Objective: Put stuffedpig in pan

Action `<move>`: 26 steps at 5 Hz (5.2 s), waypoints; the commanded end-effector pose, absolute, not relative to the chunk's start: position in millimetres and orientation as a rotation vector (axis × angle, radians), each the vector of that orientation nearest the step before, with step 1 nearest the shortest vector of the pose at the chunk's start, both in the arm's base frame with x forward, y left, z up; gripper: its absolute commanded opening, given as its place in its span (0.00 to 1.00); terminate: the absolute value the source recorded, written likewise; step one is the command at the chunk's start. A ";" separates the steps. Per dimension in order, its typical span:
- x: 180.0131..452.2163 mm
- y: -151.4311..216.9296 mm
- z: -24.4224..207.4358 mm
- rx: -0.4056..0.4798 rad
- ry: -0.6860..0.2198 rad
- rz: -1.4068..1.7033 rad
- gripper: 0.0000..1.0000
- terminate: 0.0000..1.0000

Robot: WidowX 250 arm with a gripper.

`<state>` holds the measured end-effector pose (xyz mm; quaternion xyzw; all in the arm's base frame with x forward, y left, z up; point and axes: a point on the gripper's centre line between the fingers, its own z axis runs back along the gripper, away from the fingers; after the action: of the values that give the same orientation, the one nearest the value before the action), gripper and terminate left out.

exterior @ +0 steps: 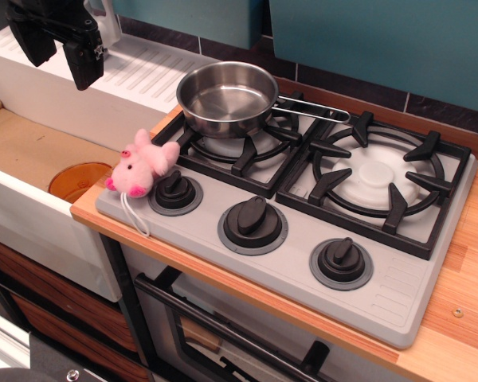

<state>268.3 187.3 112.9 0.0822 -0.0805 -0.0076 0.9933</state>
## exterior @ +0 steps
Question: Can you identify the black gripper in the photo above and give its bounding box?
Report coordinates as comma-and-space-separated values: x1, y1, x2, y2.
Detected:
6, 1, 104, 91

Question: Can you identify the pink stuffed pig toy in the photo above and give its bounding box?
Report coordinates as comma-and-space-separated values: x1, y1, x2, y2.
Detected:
104, 129, 180, 198

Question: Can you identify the black robot base with bolt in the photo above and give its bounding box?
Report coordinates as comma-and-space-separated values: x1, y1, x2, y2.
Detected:
0, 335, 106, 382

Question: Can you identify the stainless steel pan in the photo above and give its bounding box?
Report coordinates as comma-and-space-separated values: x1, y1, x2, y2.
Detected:
176, 61, 351, 139

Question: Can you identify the grey toy faucet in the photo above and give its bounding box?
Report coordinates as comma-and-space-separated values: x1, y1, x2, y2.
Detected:
84, 0, 122, 60

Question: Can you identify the white toy sink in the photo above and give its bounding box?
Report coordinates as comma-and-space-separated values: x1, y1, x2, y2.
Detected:
0, 29, 209, 302

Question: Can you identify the orange plastic sink drain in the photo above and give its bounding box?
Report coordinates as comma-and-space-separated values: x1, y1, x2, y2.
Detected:
48, 162, 112, 203

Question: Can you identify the black left stove knob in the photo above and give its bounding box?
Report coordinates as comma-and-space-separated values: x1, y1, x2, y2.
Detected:
148, 170, 203, 216

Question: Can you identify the black stove knob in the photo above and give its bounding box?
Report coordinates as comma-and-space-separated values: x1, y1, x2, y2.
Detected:
217, 196, 288, 256
148, 170, 203, 216
309, 237, 374, 291

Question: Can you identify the black left burner grate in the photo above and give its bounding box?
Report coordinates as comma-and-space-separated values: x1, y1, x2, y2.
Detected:
152, 92, 314, 198

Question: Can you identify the black burner grate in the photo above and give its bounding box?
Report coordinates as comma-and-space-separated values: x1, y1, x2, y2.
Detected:
152, 92, 314, 198
276, 111, 472, 260

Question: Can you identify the black middle stove knob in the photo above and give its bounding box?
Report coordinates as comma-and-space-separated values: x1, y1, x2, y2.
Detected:
217, 196, 288, 256

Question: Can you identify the upper wooden drawer front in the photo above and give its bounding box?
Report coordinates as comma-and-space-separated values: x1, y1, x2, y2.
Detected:
0, 243, 137, 353

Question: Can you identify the wooden drawer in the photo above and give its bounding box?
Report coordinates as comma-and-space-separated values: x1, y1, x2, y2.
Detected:
13, 295, 151, 381
0, 243, 137, 353

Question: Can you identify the grey toy stove top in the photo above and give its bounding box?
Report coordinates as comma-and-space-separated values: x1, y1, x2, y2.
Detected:
94, 106, 478, 350

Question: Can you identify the toy oven door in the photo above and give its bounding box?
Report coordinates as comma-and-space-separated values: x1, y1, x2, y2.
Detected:
131, 266, 407, 382

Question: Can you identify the lower wooden drawer front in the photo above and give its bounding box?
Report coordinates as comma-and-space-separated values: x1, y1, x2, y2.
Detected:
13, 295, 151, 381

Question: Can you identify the white right burner cap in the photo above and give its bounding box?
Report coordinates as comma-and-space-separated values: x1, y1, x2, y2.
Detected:
332, 141, 433, 210

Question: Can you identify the black right stove knob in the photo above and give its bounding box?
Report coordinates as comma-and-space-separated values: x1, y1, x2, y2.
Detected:
309, 237, 374, 291

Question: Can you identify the black right burner grate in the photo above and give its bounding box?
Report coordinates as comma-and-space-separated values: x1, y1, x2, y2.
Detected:
276, 111, 472, 260

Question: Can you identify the brass screw in countertop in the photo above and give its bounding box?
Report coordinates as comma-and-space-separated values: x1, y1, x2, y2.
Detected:
452, 307, 464, 318

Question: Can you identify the black oven door handle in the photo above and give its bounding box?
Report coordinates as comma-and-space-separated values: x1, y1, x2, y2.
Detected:
134, 267, 329, 381

